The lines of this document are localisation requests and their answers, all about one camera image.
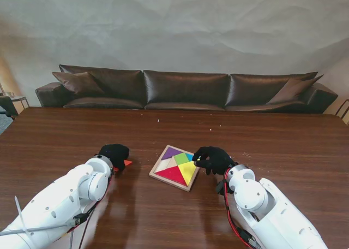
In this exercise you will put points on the brown sofa cushion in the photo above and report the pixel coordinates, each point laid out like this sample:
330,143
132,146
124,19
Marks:
293,92
79,83

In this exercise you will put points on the dark metal chair frame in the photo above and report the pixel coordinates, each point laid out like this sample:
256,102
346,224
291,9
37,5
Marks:
342,111

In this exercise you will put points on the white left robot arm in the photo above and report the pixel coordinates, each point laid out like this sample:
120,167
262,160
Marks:
60,200

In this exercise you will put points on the large yellow triangle piece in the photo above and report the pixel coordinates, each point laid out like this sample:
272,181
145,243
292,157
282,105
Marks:
189,170

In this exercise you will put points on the orange parallelogram piece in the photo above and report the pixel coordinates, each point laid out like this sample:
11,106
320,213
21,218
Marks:
128,163

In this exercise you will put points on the white zip tie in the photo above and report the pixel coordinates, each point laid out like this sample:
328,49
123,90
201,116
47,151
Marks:
21,216

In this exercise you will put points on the purple triangle piece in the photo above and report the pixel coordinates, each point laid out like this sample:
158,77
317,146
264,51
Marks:
169,153

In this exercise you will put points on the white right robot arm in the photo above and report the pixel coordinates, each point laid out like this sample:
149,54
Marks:
270,210

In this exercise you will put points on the green square piece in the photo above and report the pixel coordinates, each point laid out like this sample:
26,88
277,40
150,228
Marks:
180,159

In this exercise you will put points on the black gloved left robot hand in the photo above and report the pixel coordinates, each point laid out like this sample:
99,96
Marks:
115,154

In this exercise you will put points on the brown leather sofa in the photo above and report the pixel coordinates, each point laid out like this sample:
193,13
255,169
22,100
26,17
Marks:
185,90

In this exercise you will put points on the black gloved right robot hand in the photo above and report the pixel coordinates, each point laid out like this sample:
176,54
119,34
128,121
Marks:
216,159

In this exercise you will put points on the small blue triangle piece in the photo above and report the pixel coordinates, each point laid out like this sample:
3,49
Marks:
189,156

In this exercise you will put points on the large red triangle piece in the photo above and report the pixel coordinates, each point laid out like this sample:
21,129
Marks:
171,176

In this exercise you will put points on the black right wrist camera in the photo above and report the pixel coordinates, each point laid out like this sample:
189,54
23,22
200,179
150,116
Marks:
221,187

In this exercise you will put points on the square wooden tangram tray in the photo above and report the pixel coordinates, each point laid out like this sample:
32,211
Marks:
161,167

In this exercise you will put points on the small beige triangle piece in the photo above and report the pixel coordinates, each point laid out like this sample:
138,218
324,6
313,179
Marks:
173,163

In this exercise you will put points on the side table with metal legs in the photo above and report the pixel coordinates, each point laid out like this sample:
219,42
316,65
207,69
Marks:
16,101

